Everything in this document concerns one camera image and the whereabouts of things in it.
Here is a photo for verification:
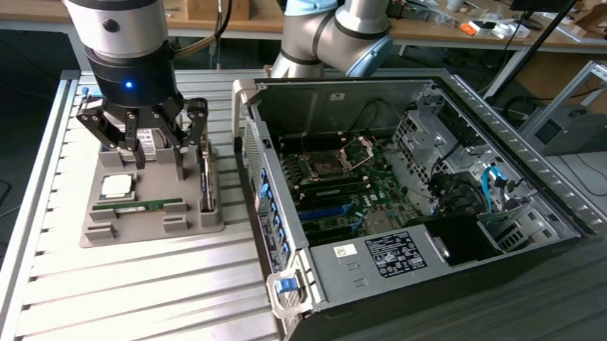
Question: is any graphics card with metal bracket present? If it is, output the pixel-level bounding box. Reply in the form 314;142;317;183
196;138;220;215

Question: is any blue wire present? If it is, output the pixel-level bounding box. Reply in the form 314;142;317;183
480;165;508;214

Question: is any black wire bundle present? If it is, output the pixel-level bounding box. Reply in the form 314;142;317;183
424;170;483;216

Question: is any silver perforated drive cage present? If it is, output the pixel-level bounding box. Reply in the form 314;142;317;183
392;106;480;200

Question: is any CPU socket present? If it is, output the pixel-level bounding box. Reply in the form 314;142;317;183
302;151;346;180

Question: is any open socket cover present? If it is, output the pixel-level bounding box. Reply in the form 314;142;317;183
336;136;380;170

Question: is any folded brown cardboard piece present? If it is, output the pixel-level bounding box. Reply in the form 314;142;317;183
571;1;607;40

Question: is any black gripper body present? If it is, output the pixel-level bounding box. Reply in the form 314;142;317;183
84;39;185;112

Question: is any black slanted pole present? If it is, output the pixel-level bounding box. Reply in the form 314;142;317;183
481;0;580;106

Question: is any blue expansion slot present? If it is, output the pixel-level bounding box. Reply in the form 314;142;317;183
297;204;354;221

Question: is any open PC case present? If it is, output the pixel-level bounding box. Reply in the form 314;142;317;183
230;69;599;341

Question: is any installed RAM stick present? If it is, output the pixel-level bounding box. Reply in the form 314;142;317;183
297;183;372;202

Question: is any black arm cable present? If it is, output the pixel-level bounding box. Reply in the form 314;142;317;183
165;0;234;58

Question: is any plain cardboard box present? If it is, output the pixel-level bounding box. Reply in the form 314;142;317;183
184;0;250;21

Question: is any grey computer tower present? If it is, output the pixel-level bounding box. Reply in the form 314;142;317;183
519;102;607;157

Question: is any green motherboard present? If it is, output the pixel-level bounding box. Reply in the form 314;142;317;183
277;140;428;246

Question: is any grey parts rack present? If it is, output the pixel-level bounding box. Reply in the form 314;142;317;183
77;117;226;249

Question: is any wooden desk with clutter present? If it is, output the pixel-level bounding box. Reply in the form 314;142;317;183
390;0;607;72

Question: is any green RAM stick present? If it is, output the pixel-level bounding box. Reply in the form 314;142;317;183
90;197;184;214

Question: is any aluminium profile frame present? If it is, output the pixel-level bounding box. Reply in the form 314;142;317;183
559;59;607;107

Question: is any grey power supply unit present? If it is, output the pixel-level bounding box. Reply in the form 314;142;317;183
306;227;450;310

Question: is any silver disk bay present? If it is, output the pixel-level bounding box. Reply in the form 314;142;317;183
477;205;583;254

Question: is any black monitor stand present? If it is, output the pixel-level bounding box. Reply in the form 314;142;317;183
509;0;545;30

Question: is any CPU with silver lid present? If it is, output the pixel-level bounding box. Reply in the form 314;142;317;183
98;173;140;200

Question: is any small white box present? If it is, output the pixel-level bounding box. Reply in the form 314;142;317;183
491;21;531;39

